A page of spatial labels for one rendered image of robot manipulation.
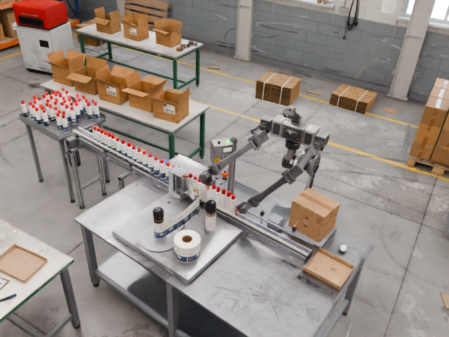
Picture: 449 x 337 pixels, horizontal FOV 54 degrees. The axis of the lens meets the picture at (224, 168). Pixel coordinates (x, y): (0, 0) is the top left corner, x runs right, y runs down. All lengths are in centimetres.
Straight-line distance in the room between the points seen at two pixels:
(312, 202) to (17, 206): 341
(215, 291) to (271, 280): 42
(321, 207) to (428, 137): 309
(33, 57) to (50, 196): 380
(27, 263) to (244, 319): 167
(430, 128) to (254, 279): 376
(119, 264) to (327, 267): 191
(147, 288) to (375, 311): 208
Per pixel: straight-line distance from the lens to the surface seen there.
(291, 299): 323
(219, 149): 350
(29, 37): 870
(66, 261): 357
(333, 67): 882
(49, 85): 643
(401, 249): 514
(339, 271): 349
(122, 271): 420
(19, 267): 363
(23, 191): 577
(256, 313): 311
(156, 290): 402
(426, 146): 643
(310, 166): 436
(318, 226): 354
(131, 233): 357
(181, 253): 326
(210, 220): 344
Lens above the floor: 330
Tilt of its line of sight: 35 degrees down
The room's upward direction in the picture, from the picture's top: 3 degrees clockwise
